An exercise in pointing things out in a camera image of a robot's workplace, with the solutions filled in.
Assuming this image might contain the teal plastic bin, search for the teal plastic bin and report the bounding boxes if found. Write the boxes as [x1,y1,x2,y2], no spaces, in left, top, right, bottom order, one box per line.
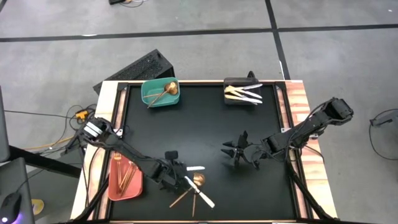
[141,77,181,109]

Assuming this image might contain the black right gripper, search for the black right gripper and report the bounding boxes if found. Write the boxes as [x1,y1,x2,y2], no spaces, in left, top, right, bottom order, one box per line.
[221,130,268,170]

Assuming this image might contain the orange plastic tray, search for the orange plastic tray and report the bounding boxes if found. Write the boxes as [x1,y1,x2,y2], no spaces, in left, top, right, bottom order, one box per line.
[107,151,144,202]

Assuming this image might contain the black device with cables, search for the black device with cables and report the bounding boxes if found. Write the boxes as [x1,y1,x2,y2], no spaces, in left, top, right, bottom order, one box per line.
[108,0,147,7]

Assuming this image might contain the dark grey desk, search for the dark grey desk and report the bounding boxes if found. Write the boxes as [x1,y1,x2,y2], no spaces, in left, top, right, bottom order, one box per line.
[0,157,35,224]

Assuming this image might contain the thin black floor cable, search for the thin black floor cable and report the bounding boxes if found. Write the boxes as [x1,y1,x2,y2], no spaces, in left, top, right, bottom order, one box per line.
[3,109,77,119]

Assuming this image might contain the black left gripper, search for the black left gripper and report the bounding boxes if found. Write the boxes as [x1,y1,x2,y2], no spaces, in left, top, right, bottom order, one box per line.
[152,160,191,192]

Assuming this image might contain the black computer mouse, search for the black computer mouse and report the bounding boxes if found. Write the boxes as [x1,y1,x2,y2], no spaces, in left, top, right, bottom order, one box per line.
[0,192,22,224]

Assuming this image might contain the yellow round floor sticker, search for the yellow round floor sticker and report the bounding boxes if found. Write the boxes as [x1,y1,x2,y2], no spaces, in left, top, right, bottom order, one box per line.
[30,198,45,216]

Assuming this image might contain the black metal beam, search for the black metal beam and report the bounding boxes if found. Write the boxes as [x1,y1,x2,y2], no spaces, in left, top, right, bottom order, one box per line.
[9,145,82,179]

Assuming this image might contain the black table mat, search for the black table mat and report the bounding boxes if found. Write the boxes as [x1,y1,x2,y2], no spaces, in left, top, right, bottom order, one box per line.
[108,83,298,221]

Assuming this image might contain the dark grey plastic bin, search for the dark grey plastic bin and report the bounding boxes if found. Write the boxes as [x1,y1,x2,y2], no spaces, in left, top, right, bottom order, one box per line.
[223,77,264,106]

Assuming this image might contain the black looped floor cable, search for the black looped floor cable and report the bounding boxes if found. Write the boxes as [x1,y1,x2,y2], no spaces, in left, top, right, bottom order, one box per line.
[368,108,398,161]

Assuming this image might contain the gold fork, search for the gold fork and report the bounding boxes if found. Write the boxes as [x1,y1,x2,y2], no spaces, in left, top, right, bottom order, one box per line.
[124,164,140,192]
[192,182,201,218]
[119,161,133,195]
[126,162,140,187]
[113,152,123,189]
[121,162,137,194]

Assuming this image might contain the grey panel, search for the grey panel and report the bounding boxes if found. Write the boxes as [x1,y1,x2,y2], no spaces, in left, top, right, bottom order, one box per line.
[0,86,10,162]

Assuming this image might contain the yellow floor cable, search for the yellow floor cable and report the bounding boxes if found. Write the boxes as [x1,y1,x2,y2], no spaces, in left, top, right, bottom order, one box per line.
[23,135,75,151]

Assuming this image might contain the grey floor bracket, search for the grey floor bracket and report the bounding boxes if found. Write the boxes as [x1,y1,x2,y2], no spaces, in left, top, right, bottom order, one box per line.
[369,109,398,128]

